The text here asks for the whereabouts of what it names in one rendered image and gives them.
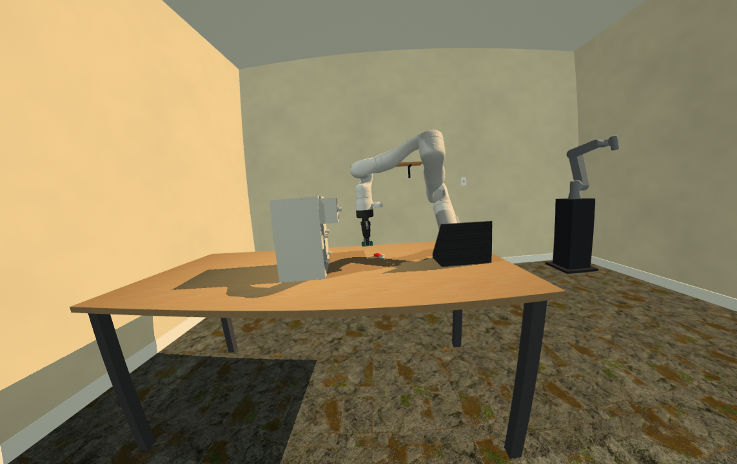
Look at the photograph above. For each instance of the white chest of drawers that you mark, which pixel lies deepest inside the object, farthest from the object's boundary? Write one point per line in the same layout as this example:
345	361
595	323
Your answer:
297	239

